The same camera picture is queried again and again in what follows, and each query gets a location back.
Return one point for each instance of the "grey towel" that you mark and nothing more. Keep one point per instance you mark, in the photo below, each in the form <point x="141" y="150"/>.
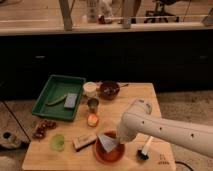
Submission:
<point x="108" y="143"/>

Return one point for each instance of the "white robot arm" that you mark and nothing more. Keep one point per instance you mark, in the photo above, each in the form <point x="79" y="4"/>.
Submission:
<point x="138" y="119"/>

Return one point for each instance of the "dark brown bowl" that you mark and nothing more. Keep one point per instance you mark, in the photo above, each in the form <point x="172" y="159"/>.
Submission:
<point x="109" y="90"/>

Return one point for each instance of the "red orange bowl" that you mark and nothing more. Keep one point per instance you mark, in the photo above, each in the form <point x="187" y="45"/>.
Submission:
<point x="108" y="158"/>

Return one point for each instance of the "white cup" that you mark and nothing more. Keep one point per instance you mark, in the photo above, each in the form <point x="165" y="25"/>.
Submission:
<point x="90" y="89"/>

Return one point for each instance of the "small metal cup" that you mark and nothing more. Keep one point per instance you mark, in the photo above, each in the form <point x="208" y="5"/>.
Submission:
<point x="93" y="105"/>

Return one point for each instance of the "orange yellow fruit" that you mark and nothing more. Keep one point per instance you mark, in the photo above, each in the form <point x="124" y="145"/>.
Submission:
<point x="92" y="120"/>

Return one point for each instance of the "grey blue sponge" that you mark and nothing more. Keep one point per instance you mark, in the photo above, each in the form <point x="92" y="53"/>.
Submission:
<point x="70" y="100"/>

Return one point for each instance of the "green cucumber slice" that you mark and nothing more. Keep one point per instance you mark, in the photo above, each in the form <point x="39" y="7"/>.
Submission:
<point x="56" y="101"/>

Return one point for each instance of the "green plastic tray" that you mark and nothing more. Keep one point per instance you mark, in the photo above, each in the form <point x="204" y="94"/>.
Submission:
<point x="57" y="86"/>

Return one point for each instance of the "wooden eraser block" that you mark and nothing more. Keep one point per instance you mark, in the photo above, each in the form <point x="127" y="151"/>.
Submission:
<point x="84" y="141"/>

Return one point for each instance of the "light green cup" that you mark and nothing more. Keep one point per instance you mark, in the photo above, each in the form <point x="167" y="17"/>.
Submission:
<point x="57" y="142"/>

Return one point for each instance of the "black white dish brush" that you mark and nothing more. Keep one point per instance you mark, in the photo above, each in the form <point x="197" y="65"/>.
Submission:
<point x="142" y="154"/>

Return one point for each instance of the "brown grape bunch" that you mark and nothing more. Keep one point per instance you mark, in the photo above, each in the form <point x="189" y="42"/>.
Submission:
<point x="42" y="128"/>

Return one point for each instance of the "black office chair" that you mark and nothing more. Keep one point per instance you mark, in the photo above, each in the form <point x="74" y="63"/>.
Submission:
<point x="159" y="14"/>

